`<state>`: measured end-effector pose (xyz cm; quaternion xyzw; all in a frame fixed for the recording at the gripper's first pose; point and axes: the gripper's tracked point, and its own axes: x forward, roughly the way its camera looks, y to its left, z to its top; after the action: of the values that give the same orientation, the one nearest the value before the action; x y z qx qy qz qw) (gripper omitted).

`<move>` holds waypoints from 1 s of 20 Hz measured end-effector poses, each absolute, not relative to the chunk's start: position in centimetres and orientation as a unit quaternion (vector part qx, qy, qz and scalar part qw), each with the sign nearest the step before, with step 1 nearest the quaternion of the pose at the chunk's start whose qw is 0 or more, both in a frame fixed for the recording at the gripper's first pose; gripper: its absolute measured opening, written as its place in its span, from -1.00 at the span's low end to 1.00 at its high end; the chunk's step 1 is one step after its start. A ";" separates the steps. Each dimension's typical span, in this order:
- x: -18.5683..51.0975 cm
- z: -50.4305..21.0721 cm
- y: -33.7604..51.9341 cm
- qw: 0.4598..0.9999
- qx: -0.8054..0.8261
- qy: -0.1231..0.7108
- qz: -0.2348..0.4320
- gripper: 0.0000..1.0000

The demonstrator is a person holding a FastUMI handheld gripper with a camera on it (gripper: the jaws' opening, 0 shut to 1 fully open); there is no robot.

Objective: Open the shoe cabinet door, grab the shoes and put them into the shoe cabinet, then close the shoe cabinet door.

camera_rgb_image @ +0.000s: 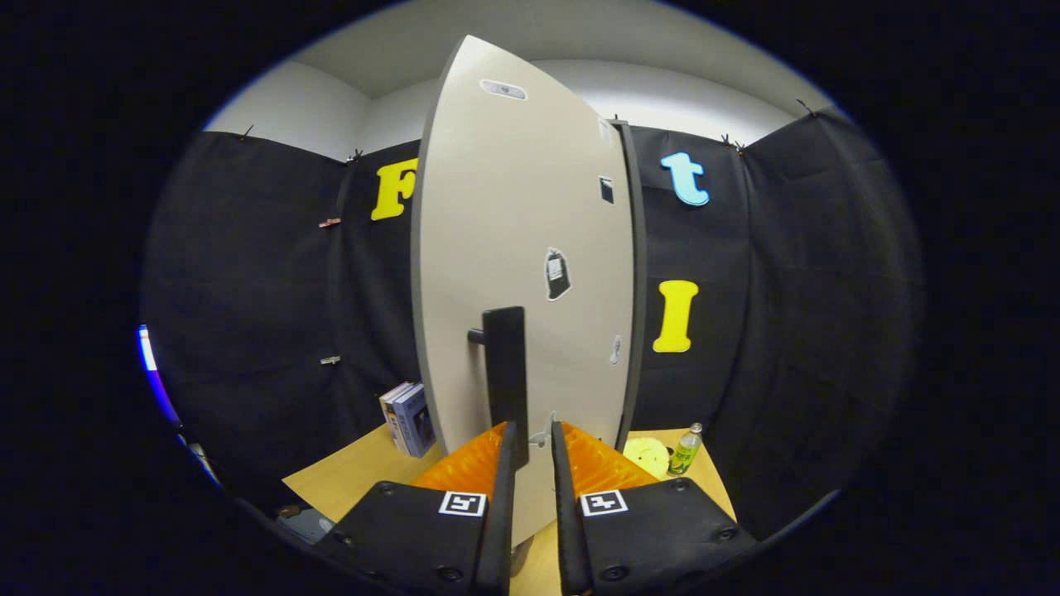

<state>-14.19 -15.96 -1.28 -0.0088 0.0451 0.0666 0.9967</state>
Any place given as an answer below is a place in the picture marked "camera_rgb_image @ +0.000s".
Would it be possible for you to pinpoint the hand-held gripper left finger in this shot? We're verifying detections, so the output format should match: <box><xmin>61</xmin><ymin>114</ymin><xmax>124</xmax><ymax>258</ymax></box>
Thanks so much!
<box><xmin>319</xmin><ymin>421</ymin><xmax>519</xmax><ymax>596</ymax></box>

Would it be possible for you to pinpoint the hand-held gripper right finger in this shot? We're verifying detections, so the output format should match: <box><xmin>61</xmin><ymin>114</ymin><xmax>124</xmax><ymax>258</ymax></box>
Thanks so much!
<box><xmin>549</xmin><ymin>419</ymin><xmax>758</xmax><ymax>596</ymax></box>

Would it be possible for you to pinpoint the yellow plush toy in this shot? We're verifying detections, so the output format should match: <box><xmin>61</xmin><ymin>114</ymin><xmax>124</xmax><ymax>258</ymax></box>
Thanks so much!
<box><xmin>623</xmin><ymin>436</ymin><xmax>673</xmax><ymax>481</ymax></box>

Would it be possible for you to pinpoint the blue book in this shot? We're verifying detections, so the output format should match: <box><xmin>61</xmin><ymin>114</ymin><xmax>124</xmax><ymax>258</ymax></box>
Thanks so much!
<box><xmin>391</xmin><ymin>382</ymin><xmax>437</xmax><ymax>459</ymax></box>

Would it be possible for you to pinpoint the green drink bottle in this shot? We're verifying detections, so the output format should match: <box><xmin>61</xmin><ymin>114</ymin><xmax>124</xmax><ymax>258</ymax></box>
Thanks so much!
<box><xmin>667</xmin><ymin>422</ymin><xmax>705</xmax><ymax>477</ymax></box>

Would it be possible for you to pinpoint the black backdrop cloth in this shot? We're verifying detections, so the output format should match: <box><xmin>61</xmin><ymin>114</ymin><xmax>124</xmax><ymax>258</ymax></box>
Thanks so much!
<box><xmin>141</xmin><ymin>108</ymin><xmax>924</xmax><ymax>539</ymax></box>

